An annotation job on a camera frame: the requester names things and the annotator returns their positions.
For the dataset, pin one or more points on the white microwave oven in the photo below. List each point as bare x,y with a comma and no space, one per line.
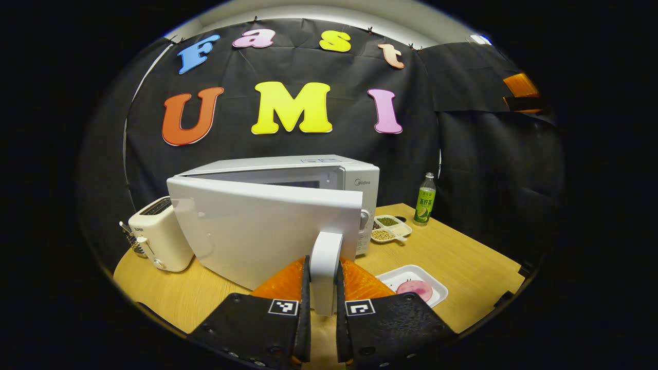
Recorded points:
257,231

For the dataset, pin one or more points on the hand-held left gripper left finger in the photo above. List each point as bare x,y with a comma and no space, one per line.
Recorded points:
304,339

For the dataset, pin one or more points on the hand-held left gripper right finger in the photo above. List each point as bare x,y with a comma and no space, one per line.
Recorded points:
343,339

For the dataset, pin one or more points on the ceiling light panel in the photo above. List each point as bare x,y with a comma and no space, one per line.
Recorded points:
480,39

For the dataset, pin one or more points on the pink ham slice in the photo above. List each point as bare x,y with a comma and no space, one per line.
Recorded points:
414,290

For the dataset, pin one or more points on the white toaster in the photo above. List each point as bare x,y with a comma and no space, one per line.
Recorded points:
159,236

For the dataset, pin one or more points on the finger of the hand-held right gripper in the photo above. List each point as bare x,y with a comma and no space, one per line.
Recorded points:
520,85

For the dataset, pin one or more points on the green drink bottle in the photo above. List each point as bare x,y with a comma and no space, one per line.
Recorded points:
424,203

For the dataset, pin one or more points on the white food tray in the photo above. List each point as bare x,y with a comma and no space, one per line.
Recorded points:
401,277

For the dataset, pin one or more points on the white divided bean dish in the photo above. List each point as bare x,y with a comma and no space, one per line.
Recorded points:
383,235

